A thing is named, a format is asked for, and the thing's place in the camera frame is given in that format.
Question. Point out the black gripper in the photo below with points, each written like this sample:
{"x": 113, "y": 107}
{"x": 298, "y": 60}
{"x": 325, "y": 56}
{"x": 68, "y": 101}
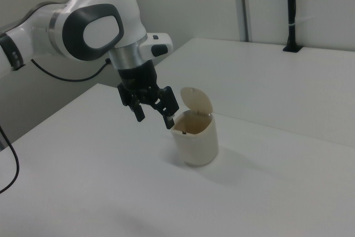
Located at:
{"x": 140, "y": 81}

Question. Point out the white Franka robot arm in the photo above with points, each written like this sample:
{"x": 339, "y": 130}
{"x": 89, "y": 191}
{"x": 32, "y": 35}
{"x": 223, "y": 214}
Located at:
{"x": 100, "y": 30}

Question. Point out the small white lidded bin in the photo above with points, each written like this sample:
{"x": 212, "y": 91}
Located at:
{"x": 199, "y": 148}

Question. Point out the grey partition post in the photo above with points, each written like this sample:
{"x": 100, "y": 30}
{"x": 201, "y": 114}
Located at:
{"x": 245, "y": 6}

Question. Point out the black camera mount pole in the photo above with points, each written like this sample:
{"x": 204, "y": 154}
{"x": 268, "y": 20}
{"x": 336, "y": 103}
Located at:
{"x": 291, "y": 12}

